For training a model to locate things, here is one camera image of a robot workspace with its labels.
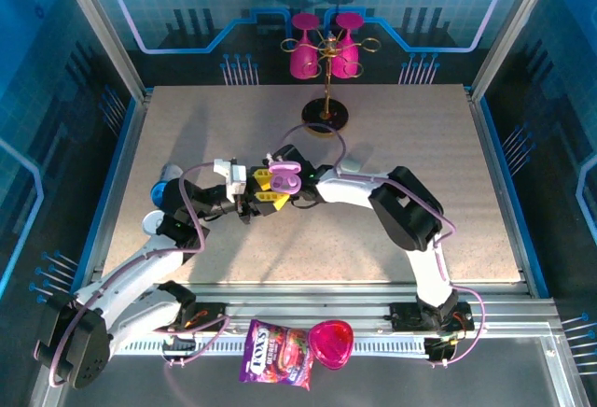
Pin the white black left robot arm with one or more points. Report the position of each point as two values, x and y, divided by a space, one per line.
130 276

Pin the black connector box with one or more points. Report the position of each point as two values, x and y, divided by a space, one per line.
440 348
179 345

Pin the pink heart-shaped container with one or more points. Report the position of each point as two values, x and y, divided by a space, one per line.
332 344

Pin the purple candy bag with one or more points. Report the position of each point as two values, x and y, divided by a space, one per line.
273 355

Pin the white round lid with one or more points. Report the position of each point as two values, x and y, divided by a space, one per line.
151 222

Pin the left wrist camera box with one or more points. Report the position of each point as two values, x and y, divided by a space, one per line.
231 178

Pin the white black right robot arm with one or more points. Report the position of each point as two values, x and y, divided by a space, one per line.
406 211

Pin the aluminium frame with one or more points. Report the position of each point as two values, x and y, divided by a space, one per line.
298 292

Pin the yogurt cup with blue lid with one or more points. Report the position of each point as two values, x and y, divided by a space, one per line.
158 194

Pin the pink goblet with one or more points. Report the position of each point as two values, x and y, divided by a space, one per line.
303 59
347 57

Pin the purple earbud charging case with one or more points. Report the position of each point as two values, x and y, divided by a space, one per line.
285 183

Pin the gold cup rack black base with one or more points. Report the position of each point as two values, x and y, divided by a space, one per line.
325 110

